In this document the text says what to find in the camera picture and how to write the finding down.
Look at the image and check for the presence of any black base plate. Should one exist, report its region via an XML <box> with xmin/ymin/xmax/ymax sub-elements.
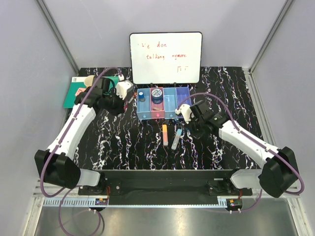
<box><xmin>78</xmin><ymin>170</ymin><xmax>252</xmax><ymax>199</ymax></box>

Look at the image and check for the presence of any white slotted cable duct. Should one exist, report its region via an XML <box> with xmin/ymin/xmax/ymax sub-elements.
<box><xmin>43</xmin><ymin>196</ymin><xmax>227</xmax><ymax>208</ymax></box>

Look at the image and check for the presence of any pink bin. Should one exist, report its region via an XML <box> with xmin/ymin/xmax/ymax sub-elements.
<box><xmin>150</xmin><ymin>87</ymin><xmax>165</xmax><ymax>119</ymax></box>

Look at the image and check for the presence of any light blue bin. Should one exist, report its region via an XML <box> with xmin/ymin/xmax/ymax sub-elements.
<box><xmin>137</xmin><ymin>88</ymin><xmax>152</xmax><ymax>120</ymax></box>
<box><xmin>163</xmin><ymin>88</ymin><xmax>178</xmax><ymax>119</ymax></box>

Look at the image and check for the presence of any pink cube block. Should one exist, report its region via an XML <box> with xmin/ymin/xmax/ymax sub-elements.
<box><xmin>75</xmin><ymin>88</ymin><xmax>86</xmax><ymax>96</ymax></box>

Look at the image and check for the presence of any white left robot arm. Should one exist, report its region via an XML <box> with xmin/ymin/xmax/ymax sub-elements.
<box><xmin>34</xmin><ymin>75</ymin><xmax>133</xmax><ymax>197</ymax></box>

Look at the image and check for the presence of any orange highlighter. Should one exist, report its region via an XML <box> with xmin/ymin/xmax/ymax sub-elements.
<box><xmin>162</xmin><ymin>124</ymin><xmax>168</xmax><ymax>147</ymax></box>

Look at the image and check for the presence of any blue white highlighter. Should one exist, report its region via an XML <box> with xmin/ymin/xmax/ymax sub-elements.
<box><xmin>171</xmin><ymin>128</ymin><xmax>183</xmax><ymax>150</ymax></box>

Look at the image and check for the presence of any red pen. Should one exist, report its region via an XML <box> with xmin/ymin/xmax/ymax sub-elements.
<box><xmin>124</xmin><ymin>92</ymin><xmax>137</xmax><ymax>111</ymax></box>

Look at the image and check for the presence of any black marble pattern mat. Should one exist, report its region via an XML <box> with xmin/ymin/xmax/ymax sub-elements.
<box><xmin>73</xmin><ymin>67</ymin><xmax>263</xmax><ymax>170</ymax></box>

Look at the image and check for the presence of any blue grey glue stick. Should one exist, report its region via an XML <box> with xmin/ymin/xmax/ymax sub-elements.
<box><xmin>138</xmin><ymin>92</ymin><xmax>145</xmax><ymax>102</ymax></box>

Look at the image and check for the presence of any purple bin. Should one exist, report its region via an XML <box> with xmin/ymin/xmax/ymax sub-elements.
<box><xmin>175</xmin><ymin>87</ymin><xmax>192</xmax><ymax>118</ymax></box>

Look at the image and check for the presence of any blue ink bottle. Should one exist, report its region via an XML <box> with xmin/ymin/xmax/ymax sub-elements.
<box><xmin>151</xmin><ymin>88</ymin><xmax>163</xmax><ymax>104</ymax></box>

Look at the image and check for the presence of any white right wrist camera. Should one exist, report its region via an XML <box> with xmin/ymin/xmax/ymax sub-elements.
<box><xmin>175</xmin><ymin>103</ymin><xmax>194</xmax><ymax>124</ymax></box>

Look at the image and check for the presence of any yellow mug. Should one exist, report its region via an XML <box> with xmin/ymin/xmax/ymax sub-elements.
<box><xmin>84</xmin><ymin>75</ymin><xmax>95</xmax><ymax>87</ymax></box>

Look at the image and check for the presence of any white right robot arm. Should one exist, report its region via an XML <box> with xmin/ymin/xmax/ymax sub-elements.
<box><xmin>178</xmin><ymin>100</ymin><xmax>298</xmax><ymax>198</ymax></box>

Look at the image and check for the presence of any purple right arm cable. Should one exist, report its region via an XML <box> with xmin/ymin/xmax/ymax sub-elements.
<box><xmin>176</xmin><ymin>92</ymin><xmax>305</xmax><ymax>213</ymax></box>

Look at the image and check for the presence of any small whiteboard with red writing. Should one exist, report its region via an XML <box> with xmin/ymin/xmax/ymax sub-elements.
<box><xmin>129</xmin><ymin>31</ymin><xmax>203</xmax><ymax>85</ymax></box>

